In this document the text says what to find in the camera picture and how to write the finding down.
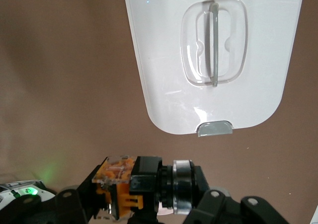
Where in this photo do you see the white lidded storage box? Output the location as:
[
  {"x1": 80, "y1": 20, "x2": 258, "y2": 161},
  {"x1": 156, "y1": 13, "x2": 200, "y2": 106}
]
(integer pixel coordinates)
[{"x1": 121, "y1": 0, "x2": 305, "y2": 137}]

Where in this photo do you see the grey box lid handle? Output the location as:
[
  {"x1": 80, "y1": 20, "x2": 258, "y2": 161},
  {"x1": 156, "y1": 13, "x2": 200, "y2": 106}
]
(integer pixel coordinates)
[{"x1": 209, "y1": 2, "x2": 220, "y2": 88}]

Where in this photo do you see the orange push-button switch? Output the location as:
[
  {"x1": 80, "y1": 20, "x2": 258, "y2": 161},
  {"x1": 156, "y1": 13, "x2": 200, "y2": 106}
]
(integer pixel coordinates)
[{"x1": 91, "y1": 155, "x2": 198, "y2": 221}]

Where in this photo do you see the pink round plate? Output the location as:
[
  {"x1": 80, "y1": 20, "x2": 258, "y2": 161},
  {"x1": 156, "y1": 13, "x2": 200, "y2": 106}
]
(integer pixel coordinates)
[{"x1": 156, "y1": 204, "x2": 176, "y2": 216}]

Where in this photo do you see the brown table cover sheet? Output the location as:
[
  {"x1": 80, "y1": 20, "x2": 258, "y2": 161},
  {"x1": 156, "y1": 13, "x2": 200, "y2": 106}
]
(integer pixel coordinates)
[{"x1": 0, "y1": 0, "x2": 318, "y2": 224}]

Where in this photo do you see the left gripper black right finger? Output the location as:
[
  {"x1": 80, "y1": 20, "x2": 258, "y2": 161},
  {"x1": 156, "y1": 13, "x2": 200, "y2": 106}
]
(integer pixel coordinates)
[{"x1": 183, "y1": 165, "x2": 298, "y2": 224}]

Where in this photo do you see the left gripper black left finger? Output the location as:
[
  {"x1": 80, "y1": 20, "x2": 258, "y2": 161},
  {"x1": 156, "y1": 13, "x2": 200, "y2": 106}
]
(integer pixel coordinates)
[{"x1": 9, "y1": 156, "x2": 110, "y2": 224}]

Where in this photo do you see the grey box latch clip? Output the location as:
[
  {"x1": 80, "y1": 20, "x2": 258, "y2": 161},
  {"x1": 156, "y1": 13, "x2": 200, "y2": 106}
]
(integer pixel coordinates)
[{"x1": 197, "y1": 120, "x2": 234, "y2": 138}]

